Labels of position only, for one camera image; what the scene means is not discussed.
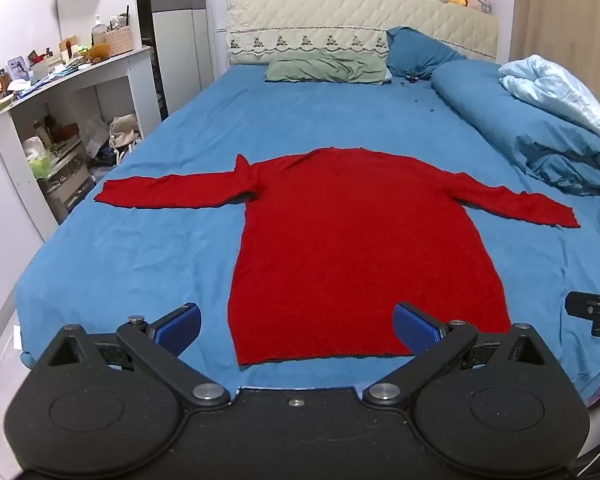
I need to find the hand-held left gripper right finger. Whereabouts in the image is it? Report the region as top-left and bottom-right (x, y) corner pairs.
(362, 302), (556, 408)

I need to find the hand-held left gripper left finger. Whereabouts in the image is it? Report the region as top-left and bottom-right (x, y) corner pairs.
(37, 303), (231, 411)

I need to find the red long-sleeved sweater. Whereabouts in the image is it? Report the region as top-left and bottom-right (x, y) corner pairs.
(94, 146), (581, 367)

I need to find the bed with blue sheet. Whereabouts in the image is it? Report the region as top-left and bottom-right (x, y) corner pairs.
(15, 62), (600, 406)

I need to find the clear plastic drawer unit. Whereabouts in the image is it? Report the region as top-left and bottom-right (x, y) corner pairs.
(35, 140), (96, 211)

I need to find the green tissue pack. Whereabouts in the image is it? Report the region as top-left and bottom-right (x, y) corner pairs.
(27, 152), (56, 178)

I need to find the rolled blue duvet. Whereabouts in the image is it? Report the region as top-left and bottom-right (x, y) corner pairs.
(431, 60), (600, 196)

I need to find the light blue blanket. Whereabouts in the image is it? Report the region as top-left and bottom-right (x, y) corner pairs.
(498, 55), (600, 136)

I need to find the white desk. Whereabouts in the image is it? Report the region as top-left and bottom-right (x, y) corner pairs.
(0, 46), (162, 241)

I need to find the green pillow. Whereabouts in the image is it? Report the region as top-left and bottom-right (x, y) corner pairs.
(265, 50), (392, 85)

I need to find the blue pillow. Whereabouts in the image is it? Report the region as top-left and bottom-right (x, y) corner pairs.
(386, 26), (468, 81)

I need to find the grey and white wardrobe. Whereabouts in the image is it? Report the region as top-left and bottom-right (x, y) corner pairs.
(134, 0), (216, 116)

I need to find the wicker basket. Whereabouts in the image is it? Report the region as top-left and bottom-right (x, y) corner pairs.
(105, 25), (133, 56)

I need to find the small photo card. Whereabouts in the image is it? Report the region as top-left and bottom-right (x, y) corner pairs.
(7, 57), (31, 81)

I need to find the beige curtain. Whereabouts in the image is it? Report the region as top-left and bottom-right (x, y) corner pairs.
(510, 0), (600, 76)

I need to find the cream quilted headboard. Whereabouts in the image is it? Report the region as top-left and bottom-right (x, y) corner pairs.
(226, 0), (499, 67)

